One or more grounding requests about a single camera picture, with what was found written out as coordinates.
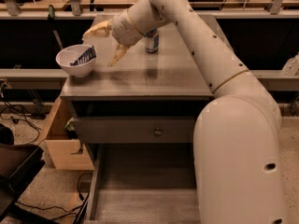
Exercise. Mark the grey metal counter cabinet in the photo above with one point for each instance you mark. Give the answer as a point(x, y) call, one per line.
point(164, 84)

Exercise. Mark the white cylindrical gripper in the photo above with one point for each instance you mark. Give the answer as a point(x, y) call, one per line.
point(123, 29)

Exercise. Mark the blue rxbar blueberry bar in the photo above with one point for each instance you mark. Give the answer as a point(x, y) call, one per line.
point(86, 56)

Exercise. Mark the black bin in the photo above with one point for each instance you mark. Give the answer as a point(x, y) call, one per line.
point(19, 164)

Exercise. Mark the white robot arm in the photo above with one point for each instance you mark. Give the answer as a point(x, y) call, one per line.
point(235, 139)

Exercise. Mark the white bowl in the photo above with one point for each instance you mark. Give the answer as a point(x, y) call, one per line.
point(68, 55)

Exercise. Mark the light wooden box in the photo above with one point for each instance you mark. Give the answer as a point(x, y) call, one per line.
point(66, 153)

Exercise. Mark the open lower grey drawer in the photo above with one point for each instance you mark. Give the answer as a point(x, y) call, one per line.
point(143, 184)

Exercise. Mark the upper grey drawer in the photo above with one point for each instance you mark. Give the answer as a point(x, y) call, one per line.
point(133, 130)

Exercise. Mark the green handled tool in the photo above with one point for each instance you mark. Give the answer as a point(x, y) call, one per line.
point(55, 28)

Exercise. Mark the round drawer knob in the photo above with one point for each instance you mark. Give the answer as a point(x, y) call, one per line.
point(158, 132)

